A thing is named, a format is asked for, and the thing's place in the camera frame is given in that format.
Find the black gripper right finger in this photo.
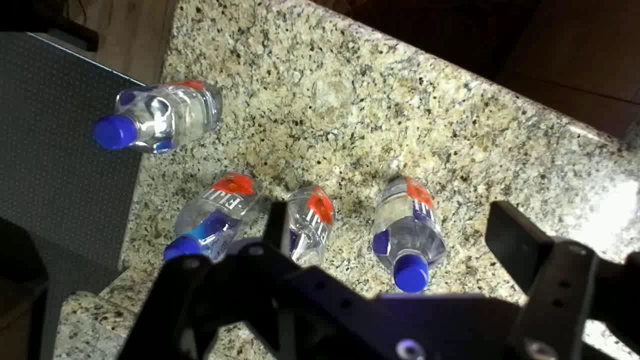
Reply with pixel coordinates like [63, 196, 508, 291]
[485, 198, 640, 360]

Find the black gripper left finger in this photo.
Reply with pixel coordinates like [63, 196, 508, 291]
[118, 198, 377, 360]

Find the Fiji water bottle blue cap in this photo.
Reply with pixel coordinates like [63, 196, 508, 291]
[287, 183, 338, 268]
[90, 78, 227, 156]
[371, 175, 449, 295]
[162, 172, 260, 264]

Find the black perforated platform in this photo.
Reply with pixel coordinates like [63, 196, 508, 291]
[0, 30, 150, 360]

